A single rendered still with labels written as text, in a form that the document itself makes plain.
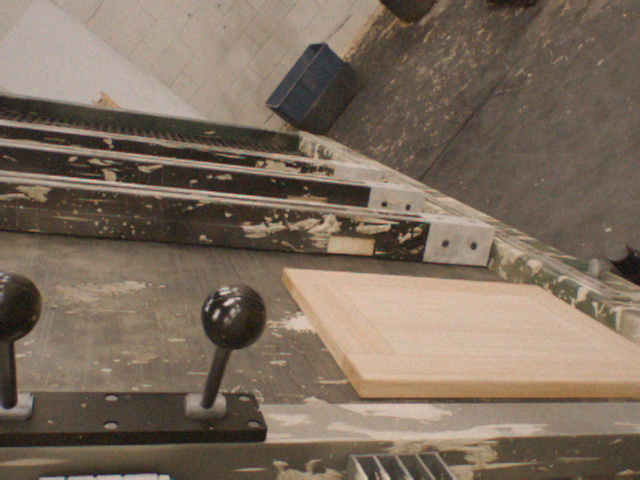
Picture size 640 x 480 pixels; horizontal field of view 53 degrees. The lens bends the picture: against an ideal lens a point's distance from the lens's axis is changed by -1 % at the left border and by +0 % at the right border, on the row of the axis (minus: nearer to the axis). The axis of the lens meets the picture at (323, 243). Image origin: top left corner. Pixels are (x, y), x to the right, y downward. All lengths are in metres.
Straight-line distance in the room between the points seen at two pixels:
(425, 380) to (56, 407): 0.34
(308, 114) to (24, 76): 1.93
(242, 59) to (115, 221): 4.95
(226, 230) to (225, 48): 4.90
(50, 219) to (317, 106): 4.09
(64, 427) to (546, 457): 0.36
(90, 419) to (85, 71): 4.03
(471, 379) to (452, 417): 0.13
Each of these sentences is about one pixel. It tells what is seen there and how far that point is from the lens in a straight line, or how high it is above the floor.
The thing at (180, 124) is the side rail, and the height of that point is 1.26.
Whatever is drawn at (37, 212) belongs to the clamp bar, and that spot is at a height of 1.52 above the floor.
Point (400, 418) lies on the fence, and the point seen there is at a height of 1.26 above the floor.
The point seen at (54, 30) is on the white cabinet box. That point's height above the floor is 1.87.
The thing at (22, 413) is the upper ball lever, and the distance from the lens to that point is 0.44.
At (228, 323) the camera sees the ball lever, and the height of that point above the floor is 1.45.
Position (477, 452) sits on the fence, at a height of 1.21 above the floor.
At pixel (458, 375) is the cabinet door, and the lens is 0.66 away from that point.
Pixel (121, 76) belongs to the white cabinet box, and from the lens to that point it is 4.41.
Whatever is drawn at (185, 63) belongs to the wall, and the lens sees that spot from 5.82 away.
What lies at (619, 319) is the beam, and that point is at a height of 0.90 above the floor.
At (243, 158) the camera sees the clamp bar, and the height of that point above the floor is 1.21.
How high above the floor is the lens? 1.58
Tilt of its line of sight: 24 degrees down
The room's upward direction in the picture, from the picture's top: 53 degrees counter-clockwise
